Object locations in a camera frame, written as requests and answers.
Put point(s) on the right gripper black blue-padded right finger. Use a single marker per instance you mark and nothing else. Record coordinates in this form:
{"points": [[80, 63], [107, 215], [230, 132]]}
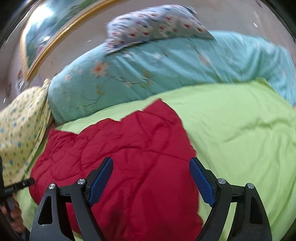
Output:
{"points": [[250, 220]]}

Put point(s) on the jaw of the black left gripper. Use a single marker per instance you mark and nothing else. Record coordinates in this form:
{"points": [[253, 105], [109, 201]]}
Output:
{"points": [[24, 183]]}

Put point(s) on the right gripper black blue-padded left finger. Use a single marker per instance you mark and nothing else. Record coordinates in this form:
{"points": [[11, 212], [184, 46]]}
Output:
{"points": [[51, 221]]}

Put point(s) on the red quilted puffer jacket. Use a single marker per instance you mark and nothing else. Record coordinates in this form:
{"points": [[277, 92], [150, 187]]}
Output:
{"points": [[150, 194]]}

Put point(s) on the person's left hand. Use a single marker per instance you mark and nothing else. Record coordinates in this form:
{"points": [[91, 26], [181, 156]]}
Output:
{"points": [[16, 220]]}

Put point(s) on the yellow patterned blanket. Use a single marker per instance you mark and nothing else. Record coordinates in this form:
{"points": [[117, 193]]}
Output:
{"points": [[23, 125]]}

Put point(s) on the light green bed sheet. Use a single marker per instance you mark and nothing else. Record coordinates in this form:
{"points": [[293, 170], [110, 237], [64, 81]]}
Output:
{"points": [[243, 132]]}

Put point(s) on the teal floral quilt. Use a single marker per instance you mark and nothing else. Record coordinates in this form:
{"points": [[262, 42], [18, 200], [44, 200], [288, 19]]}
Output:
{"points": [[95, 80]]}

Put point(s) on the gold framed landscape painting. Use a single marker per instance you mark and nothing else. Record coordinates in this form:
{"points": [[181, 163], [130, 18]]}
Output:
{"points": [[49, 24]]}

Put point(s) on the white floral pillow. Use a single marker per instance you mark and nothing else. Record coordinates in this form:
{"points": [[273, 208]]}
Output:
{"points": [[153, 23]]}

